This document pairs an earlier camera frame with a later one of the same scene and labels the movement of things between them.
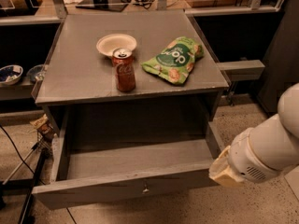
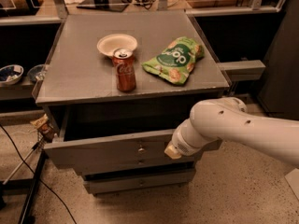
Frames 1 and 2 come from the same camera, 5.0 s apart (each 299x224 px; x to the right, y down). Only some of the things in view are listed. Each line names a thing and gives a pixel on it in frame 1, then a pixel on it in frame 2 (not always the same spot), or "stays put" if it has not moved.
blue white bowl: (10, 74) stays put
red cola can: (123, 62) stays put
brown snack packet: (42, 123) stays put
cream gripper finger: (220, 172) to (171, 151)
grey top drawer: (88, 169) to (112, 134)
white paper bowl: (107, 44) stays put
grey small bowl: (36, 73) stays put
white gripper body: (246, 161) to (181, 144)
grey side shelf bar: (250, 70) stays put
